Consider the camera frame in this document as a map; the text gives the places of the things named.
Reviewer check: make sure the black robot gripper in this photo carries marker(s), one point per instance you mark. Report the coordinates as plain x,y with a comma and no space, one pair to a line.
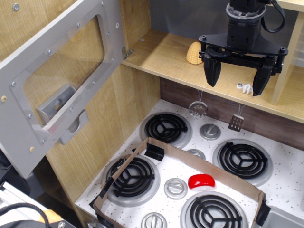
243,44

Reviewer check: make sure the grey toy microwave door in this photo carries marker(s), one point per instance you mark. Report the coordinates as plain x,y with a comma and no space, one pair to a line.
46,84

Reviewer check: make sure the white plastic door catch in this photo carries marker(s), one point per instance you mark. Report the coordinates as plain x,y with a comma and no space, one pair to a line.
246,88

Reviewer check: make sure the yellow toy corn cob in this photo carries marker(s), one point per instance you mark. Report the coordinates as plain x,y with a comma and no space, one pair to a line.
193,53

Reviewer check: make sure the hanging grey toy spatula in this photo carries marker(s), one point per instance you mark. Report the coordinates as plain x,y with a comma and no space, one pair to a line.
237,120

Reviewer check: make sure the hanging round toy strainer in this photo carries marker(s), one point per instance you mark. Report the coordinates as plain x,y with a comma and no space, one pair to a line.
198,108

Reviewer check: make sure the grey stove knob back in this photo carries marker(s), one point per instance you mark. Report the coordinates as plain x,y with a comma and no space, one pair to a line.
210,132

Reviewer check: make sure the grey stove knob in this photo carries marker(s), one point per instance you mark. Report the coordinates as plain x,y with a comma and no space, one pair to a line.
197,153
175,188
154,220
210,132

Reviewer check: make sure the back left black burner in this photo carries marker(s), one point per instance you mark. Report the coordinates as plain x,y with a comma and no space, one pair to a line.
166,127

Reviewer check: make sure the black burner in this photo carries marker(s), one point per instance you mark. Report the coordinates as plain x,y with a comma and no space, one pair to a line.
243,160
166,127
210,211
135,180

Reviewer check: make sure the grey stove knob middle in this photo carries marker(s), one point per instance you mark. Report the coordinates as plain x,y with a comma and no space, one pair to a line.
197,153

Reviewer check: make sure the back right black burner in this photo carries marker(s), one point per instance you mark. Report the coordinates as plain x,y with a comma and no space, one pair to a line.
243,160

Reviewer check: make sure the red toy cheese wedge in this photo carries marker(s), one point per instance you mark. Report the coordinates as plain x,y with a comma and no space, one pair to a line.
201,182

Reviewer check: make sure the grey stove knob centre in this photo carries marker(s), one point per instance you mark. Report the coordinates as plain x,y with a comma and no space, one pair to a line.
175,188

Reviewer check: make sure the front right black burner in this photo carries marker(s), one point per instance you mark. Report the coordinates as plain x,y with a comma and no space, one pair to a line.
210,211

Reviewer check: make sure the front left black burner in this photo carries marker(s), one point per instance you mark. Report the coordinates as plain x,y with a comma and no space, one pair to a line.
135,180

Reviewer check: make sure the grey toy sink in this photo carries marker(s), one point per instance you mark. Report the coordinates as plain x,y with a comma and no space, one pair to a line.
277,218

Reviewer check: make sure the grey stove knob front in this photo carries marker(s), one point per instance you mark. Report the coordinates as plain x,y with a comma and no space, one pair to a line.
154,220

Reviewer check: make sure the brown cardboard frame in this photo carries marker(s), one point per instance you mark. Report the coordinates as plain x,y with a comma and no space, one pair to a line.
171,162

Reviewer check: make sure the aluminium frame rail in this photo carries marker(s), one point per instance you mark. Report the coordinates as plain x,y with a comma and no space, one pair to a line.
10,195

